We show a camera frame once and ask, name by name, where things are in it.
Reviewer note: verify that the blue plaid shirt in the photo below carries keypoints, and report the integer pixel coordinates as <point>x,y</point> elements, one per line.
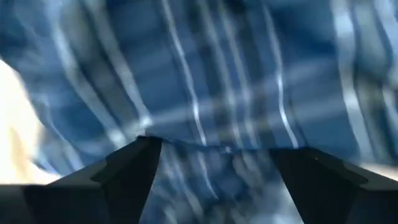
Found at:
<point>217,77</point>

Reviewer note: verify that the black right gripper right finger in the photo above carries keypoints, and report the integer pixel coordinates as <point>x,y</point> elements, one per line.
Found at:
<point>335,193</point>

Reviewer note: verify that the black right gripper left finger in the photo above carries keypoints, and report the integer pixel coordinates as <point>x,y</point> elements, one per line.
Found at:
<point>102,193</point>

